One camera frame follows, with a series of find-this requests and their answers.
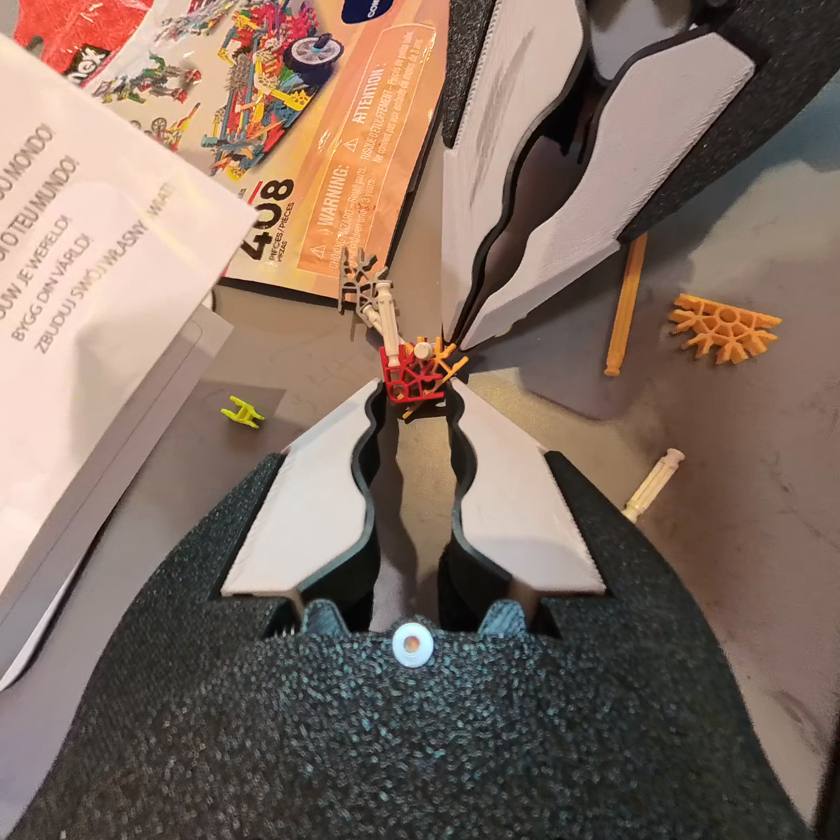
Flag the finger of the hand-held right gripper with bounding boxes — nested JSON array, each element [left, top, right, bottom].
[[441, 0, 589, 339], [459, 26, 756, 352]]

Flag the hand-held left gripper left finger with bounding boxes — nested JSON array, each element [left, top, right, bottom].
[[221, 378, 386, 598]]

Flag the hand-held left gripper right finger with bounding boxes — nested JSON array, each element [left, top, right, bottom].
[[448, 378, 608, 598]]

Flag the grey snowflake connector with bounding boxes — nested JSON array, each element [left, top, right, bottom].
[[335, 248, 396, 324]]

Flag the red corner connector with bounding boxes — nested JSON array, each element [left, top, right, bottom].
[[380, 344, 454, 403]]

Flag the red and yellow connector cluster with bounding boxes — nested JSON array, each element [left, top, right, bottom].
[[400, 338, 471, 421]]

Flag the long yellow toy rod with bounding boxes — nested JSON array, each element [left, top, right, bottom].
[[604, 233, 649, 378]]

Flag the yellow half-round connector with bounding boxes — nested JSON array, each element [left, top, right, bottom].
[[667, 293, 784, 366]]

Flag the lime green toy clip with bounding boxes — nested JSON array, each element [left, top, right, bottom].
[[220, 395, 266, 429]]

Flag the colourful construction toy bag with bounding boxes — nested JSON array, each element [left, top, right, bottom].
[[13, 0, 454, 306]]

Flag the short white toy rod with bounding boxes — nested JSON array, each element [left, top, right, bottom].
[[619, 448, 686, 523]]

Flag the booklet with green figure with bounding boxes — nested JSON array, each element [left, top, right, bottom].
[[0, 305, 236, 690]]

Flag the instruction sheet with model pictures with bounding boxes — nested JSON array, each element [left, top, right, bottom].
[[0, 33, 260, 592]]

